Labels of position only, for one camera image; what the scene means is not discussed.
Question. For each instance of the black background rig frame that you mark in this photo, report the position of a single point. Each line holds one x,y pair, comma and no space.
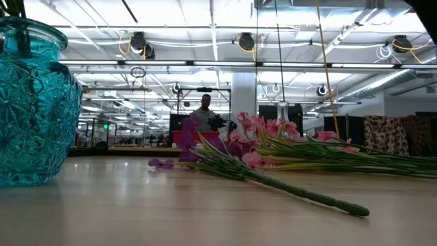
205,89

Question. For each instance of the pink artificial tulip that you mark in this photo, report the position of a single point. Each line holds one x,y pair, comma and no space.
326,136

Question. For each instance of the red bin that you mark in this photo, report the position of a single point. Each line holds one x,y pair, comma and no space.
211,134

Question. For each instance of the black monitor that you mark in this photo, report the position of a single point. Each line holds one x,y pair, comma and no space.
266,111

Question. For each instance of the long ceiling light strip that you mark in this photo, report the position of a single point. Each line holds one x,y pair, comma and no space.
153,63

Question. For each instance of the person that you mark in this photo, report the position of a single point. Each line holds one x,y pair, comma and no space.
204,114

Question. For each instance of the white building pillar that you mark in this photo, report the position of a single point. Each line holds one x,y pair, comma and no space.
244,95

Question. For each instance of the teal cut glass vase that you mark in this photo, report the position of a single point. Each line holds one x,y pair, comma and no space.
37,119

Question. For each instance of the clear glass vase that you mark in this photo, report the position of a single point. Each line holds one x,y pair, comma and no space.
282,111

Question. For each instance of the pink artificial flower bunch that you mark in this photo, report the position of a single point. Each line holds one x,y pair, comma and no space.
341,160

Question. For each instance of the black background robot arm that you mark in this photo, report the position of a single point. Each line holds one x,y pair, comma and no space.
218,122

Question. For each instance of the black cabinet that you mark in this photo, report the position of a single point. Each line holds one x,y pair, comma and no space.
345,128

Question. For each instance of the brown spotted patterned cloth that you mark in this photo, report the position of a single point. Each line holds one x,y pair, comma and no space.
385,135

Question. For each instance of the fallen purple flower blossom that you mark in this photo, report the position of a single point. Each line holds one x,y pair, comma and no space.
160,164

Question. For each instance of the reddish patterned cloth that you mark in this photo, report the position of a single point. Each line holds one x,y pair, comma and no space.
418,135

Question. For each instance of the black screen panel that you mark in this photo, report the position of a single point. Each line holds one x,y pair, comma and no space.
175,121

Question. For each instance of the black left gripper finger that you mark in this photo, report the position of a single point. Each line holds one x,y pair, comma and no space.
130,12

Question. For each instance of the black aluminium table frame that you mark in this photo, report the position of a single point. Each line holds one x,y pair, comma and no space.
119,152

